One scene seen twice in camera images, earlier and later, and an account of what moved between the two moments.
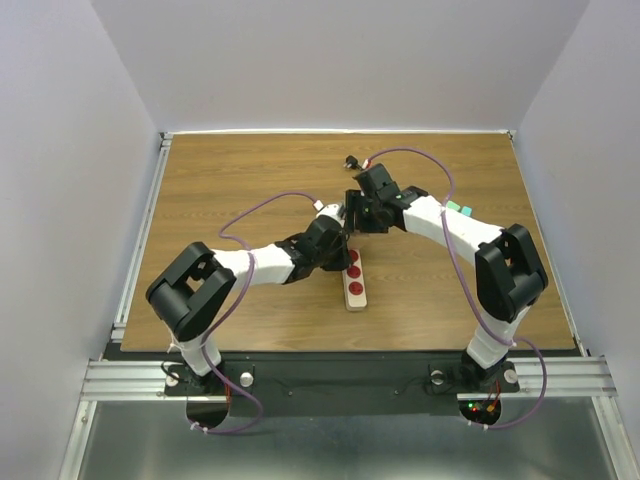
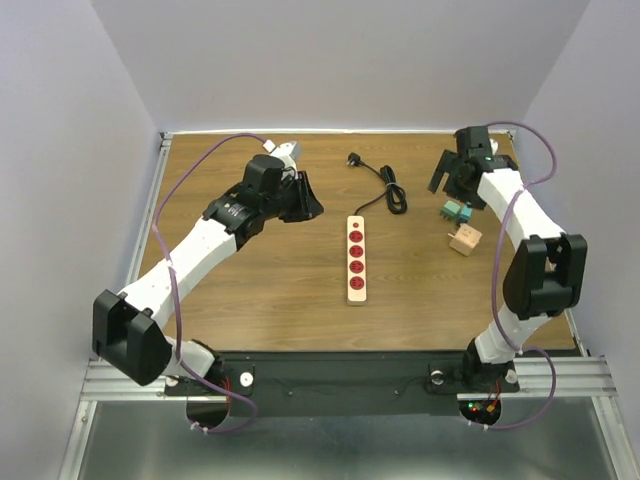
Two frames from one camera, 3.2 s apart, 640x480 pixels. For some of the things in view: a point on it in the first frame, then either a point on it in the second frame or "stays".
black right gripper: [353, 200] -> [448, 161]
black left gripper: [343, 260] -> [307, 205]
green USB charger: [453, 205] stays
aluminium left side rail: [120, 323] stays
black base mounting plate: [345, 384] stays
